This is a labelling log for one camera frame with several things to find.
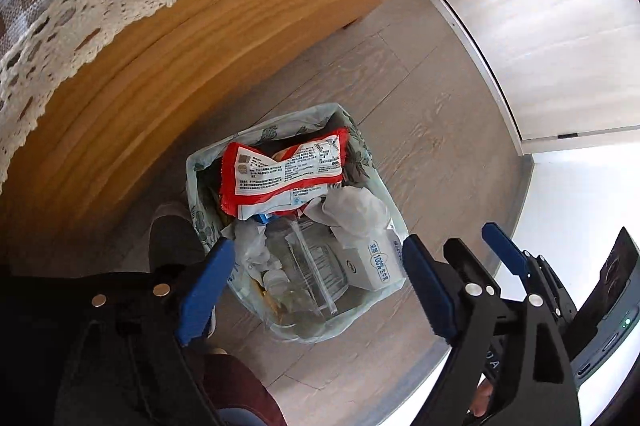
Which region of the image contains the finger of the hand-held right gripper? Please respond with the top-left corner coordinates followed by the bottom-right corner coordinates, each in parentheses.
top-left (481, 222), bottom-right (577, 322)
top-left (442, 237), bottom-right (504, 307)

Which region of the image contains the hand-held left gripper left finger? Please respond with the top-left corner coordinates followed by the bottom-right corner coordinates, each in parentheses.
top-left (55, 237), bottom-right (237, 426)

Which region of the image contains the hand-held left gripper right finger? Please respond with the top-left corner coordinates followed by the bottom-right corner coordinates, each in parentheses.
top-left (401, 232), bottom-right (582, 426)

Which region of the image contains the clear plastic bag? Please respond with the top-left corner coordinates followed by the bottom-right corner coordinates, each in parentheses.
top-left (232, 223), bottom-right (272, 277)

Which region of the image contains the white milk carton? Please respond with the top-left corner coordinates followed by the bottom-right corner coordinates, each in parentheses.
top-left (330, 226), bottom-right (407, 291)

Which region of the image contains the waste bin with plastic liner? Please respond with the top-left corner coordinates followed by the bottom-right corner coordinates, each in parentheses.
top-left (186, 102), bottom-right (408, 344)

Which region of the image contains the clear plastic strip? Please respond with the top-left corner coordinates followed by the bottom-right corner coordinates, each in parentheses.
top-left (292, 223), bottom-right (341, 314)

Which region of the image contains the red snack packet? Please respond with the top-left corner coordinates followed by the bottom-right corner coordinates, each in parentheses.
top-left (220, 128), bottom-right (350, 221)

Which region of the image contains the person's right hand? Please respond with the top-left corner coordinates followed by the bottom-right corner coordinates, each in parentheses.
top-left (470, 376), bottom-right (499, 418)

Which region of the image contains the grey shoe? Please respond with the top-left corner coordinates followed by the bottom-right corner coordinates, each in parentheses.
top-left (149, 202), bottom-right (217, 337)

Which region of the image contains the clear plastic container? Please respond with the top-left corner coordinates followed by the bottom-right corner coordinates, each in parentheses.
top-left (262, 221), bottom-right (351, 322)

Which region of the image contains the maroon garment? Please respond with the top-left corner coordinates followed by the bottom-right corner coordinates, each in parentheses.
top-left (187, 348), bottom-right (288, 426)

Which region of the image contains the white plastic bag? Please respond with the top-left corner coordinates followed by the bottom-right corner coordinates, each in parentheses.
top-left (307, 188), bottom-right (393, 247)

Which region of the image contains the white door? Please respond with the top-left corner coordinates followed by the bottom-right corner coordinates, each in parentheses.
top-left (415, 0), bottom-right (640, 157)

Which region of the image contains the wooden bed frame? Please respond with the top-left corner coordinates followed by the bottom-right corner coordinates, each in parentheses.
top-left (0, 0), bottom-right (426, 267)

